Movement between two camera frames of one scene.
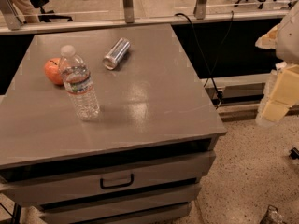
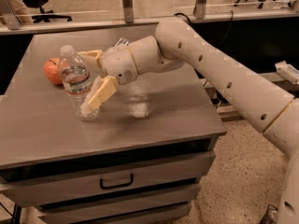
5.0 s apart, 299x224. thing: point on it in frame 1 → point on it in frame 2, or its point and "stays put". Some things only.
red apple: x=52 y=70 stays put
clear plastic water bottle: x=78 y=79 stays put
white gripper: x=290 y=39 → x=118 y=63
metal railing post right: x=200 y=9 stays put
